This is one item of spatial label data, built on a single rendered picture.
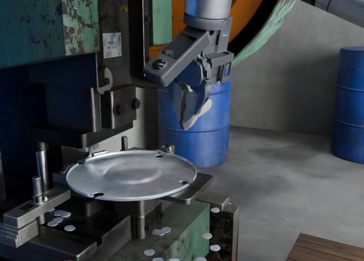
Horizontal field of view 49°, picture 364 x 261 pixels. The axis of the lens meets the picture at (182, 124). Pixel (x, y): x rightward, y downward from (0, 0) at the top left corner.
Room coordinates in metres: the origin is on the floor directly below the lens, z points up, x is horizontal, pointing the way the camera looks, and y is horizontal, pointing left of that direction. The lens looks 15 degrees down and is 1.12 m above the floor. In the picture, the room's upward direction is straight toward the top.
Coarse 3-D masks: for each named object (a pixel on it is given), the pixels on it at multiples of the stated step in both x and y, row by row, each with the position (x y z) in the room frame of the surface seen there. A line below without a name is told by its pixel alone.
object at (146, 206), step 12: (204, 180) 0.82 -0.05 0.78; (180, 192) 0.75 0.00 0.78; (192, 192) 0.75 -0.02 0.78; (120, 204) 0.81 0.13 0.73; (132, 204) 0.80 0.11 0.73; (144, 204) 0.80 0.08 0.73; (156, 204) 0.85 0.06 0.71; (132, 216) 0.80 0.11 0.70; (144, 216) 0.80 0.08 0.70; (156, 216) 0.84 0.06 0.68; (144, 228) 0.80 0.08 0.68
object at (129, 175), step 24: (72, 168) 0.88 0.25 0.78; (96, 168) 0.88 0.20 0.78; (120, 168) 0.87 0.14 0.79; (144, 168) 0.87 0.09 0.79; (168, 168) 0.88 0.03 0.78; (192, 168) 0.88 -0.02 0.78; (96, 192) 0.75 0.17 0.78; (120, 192) 0.75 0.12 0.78; (144, 192) 0.75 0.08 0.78; (168, 192) 0.74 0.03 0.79
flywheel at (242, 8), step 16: (176, 0) 1.22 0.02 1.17; (240, 0) 1.10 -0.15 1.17; (256, 0) 1.08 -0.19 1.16; (272, 0) 1.16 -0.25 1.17; (176, 16) 1.22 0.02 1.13; (240, 16) 1.09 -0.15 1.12; (256, 16) 1.11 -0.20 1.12; (176, 32) 1.22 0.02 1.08; (240, 32) 1.11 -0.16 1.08; (160, 48) 1.21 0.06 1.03
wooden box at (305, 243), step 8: (296, 240) 1.29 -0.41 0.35; (304, 240) 1.29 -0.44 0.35; (312, 240) 1.29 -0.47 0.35; (320, 240) 1.29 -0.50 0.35; (328, 240) 1.29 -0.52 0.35; (296, 248) 1.24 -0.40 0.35; (304, 248) 1.24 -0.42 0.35; (312, 248) 1.24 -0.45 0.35; (320, 248) 1.24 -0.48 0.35; (328, 248) 1.24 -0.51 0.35; (336, 248) 1.24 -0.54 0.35; (344, 248) 1.24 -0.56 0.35; (352, 248) 1.24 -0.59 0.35; (360, 248) 1.24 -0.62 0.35; (288, 256) 1.19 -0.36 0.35; (296, 256) 1.19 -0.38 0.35; (304, 256) 1.19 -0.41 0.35; (312, 256) 1.19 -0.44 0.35; (320, 256) 1.19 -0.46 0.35; (328, 256) 1.19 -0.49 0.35; (336, 256) 1.19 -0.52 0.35; (344, 256) 1.19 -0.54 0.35; (352, 256) 1.19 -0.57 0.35; (360, 256) 1.19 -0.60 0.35
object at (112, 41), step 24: (120, 0) 0.91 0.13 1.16; (120, 24) 0.91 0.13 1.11; (120, 48) 0.90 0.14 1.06; (120, 72) 0.90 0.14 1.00; (48, 96) 0.86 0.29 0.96; (72, 96) 0.83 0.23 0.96; (96, 96) 0.82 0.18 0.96; (120, 96) 0.85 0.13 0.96; (48, 120) 0.86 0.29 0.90; (72, 120) 0.83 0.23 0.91; (96, 120) 0.82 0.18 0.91; (120, 120) 0.84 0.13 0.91
